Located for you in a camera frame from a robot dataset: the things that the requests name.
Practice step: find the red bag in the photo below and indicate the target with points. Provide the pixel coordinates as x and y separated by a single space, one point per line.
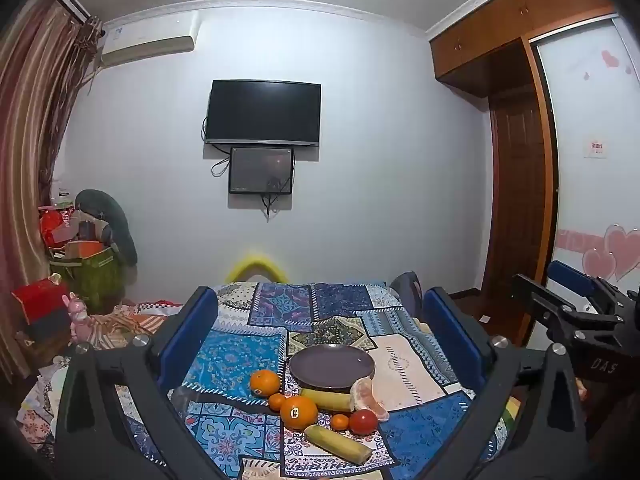
52 227

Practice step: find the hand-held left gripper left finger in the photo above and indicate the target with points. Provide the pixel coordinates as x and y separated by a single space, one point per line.
187 330

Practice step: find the pink heart stickers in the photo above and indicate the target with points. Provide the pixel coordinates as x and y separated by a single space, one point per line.
617 252

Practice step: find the floral cloth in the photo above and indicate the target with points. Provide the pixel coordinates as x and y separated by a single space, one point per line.
35 410

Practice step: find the black wall television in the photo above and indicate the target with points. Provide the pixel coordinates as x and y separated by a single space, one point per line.
262 112

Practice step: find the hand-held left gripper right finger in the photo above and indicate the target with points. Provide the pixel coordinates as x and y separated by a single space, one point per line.
455 335

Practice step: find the dark blue chair back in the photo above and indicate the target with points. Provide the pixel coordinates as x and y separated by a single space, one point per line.
406 292

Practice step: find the dark green plush cushion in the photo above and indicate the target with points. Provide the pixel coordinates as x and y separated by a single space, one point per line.
117 220

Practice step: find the red tomato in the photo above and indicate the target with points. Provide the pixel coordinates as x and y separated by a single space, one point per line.
363 422

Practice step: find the striped brown curtain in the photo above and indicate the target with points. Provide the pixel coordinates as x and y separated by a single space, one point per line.
30 135

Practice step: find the red box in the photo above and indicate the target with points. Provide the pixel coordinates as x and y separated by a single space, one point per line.
40 300

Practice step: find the yellow banana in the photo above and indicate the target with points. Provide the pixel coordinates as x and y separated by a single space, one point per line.
337 444
327 400

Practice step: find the peeled pomelo piece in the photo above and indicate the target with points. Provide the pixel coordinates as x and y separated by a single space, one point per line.
365 395

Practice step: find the orange box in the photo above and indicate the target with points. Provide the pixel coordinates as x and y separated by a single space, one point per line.
85 249

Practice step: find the plain orange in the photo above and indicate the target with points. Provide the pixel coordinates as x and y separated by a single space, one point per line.
265 383

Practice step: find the wooden overhead cabinet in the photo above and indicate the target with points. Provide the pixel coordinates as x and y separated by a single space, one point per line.
500 25

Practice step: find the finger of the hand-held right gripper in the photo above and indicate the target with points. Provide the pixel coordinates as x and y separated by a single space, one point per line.
572 277
560 305

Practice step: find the brown wooden door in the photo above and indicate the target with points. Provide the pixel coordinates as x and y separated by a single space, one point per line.
517 195

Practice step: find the orange with sticker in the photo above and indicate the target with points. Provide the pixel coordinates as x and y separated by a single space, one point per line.
299 412

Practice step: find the striped bed sheet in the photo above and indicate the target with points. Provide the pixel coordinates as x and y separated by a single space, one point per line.
130 320

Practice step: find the white paper label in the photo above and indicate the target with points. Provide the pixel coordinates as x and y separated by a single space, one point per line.
595 148

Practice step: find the blue patchwork tablecloth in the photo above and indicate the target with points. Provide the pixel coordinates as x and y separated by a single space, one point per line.
235 355

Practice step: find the white sliding wardrobe door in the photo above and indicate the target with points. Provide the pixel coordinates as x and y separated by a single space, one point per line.
590 110

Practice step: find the green storage box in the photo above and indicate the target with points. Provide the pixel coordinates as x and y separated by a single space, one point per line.
95 275

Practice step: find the small black wall screen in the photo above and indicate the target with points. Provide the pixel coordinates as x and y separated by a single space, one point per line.
261 170

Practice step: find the pink toy rabbit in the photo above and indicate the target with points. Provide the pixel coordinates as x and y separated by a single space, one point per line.
77 317

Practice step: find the purple-grey plate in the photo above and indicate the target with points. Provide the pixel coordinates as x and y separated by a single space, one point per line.
332 366

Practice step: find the white air conditioner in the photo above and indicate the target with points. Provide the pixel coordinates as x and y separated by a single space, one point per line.
150 40

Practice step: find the yellow chair back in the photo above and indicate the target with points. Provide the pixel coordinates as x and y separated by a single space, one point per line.
237 267

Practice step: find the small mandarin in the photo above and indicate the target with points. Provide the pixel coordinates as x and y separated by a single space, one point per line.
339 422
276 402

